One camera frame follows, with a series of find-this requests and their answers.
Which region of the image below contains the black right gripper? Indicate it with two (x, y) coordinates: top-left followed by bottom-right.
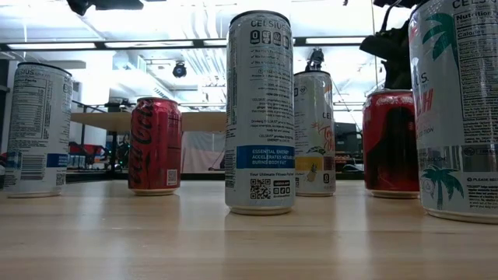
(359, 19), (412, 90)

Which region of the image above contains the Celsius Peach Vibe can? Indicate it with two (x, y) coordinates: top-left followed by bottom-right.
(408, 0), (498, 225)

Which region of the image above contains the red Coca-Cola can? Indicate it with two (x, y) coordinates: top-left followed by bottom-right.
(361, 89), (421, 200)
(127, 96), (183, 197)

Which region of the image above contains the Celsius Tropical Vibe can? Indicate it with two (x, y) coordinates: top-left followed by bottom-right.
(293, 70), (337, 198)

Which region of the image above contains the Celsius Arctic Vibe can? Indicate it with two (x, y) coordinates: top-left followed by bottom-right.
(2, 61), (74, 199)

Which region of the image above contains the wooden shelf board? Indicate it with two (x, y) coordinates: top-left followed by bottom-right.
(69, 111), (227, 133)

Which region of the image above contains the thin hanging pole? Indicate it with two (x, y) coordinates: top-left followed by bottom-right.
(370, 0), (379, 93)

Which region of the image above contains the ceiling light strip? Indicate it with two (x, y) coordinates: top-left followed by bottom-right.
(103, 40), (195, 48)
(7, 41), (96, 51)
(305, 37), (365, 45)

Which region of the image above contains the black computer monitor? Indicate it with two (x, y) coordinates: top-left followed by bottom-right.
(335, 122), (365, 156)

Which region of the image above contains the black hanging device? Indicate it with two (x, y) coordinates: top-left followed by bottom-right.
(305, 47), (326, 73)

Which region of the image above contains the white Celsius can blue band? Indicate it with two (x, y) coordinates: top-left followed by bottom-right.
(224, 9), (296, 216)

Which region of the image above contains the white cloth sheet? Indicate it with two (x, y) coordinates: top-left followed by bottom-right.
(181, 131), (226, 174)

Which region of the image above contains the black ceiling beam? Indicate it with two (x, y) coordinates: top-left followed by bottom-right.
(0, 37), (366, 52)

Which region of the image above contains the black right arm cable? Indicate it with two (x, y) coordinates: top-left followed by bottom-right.
(380, 4), (402, 33)

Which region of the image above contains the black ceiling camera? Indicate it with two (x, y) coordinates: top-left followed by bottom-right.
(172, 61), (188, 79)

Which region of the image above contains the black aluminium table frame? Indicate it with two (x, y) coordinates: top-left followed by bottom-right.
(64, 99), (366, 184)

